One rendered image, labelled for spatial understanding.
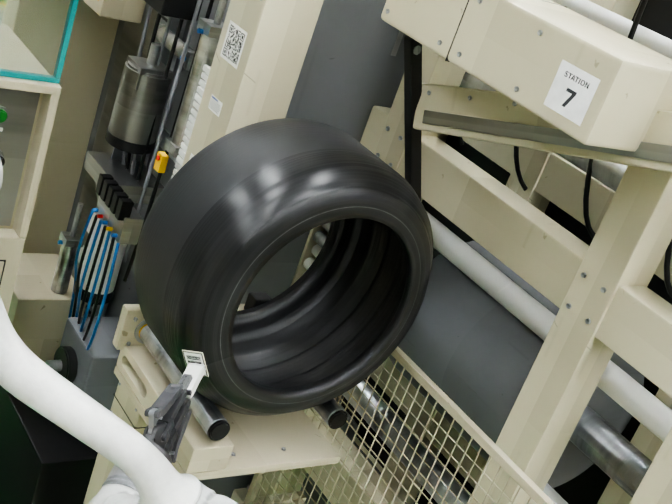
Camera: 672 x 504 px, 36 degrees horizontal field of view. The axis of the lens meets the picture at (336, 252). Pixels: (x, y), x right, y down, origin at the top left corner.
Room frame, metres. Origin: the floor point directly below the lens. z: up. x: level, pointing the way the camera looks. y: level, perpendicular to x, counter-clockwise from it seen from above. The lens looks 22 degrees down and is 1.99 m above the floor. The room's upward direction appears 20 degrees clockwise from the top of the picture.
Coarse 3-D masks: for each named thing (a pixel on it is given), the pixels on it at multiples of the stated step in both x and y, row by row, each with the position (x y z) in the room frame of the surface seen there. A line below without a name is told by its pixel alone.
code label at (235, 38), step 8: (232, 24) 2.00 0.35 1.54; (232, 32) 2.00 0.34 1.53; (240, 32) 1.97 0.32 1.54; (224, 40) 2.01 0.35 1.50; (232, 40) 1.99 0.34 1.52; (240, 40) 1.97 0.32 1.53; (224, 48) 2.01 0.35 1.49; (232, 48) 1.98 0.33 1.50; (240, 48) 1.96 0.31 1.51; (224, 56) 2.00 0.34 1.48; (232, 56) 1.98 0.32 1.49; (240, 56) 1.96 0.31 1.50; (232, 64) 1.97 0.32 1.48
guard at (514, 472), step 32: (384, 384) 2.01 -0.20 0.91; (352, 416) 2.04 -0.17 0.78; (384, 416) 1.97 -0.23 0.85; (384, 448) 1.95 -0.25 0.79; (416, 448) 1.88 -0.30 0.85; (480, 448) 1.77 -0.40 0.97; (256, 480) 2.21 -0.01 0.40; (288, 480) 2.13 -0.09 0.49; (320, 480) 2.06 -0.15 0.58; (384, 480) 1.92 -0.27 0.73
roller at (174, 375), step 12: (144, 336) 1.84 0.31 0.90; (156, 348) 1.81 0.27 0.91; (156, 360) 1.79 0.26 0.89; (168, 360) 1.77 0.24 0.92; (168, 372) 1.75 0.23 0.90; (180, 372) 1.74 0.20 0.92; (192, 396) 1.68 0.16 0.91; (192, 408) 1.66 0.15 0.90; (204, 408) 1.65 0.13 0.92; (216, 408) 1.66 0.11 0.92; (204, 420) 1.63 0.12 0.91; (216, 420) 1.62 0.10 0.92; (216, 432) 1.61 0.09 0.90; (228, 432) 1.64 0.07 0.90
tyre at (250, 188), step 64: (256, 128) 1.80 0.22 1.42; (320, 128) 1.86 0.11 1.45; (192, 192) 1.68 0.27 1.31; (256, 192) 1.63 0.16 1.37; (320, 192) 1.66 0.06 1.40; (384, 192) 1.75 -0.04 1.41; (192, 256) 1.58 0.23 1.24; (256, 256) 1.59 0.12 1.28; (320, 256) 2.05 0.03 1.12; (384, 256) 2.02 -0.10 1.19; (192, 320) 1.56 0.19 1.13; (256, 320) 1.96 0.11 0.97; (320, 320) 2.01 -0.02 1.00; (384, 320) 1.94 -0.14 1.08; (256, 384) 1.67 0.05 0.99; (320, 384) 1.77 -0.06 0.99
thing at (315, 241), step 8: (328, 224) 2.27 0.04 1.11; (312, 232) 2.28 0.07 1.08; (320, 232) 2.28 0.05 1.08; (312, 240) 2.29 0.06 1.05; (320, 240) 2.26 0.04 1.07; (304, 248) 2.29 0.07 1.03; (312, 248) 2.29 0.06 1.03; (320, 248) 2.28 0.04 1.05; (304, 256) 2.28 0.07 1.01; (312, 256) 2.30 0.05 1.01; (304, 264) 2.28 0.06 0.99; (296, 272) 2.28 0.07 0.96; (304, 272) 2.29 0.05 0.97; (296, 280) 2.28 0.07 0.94
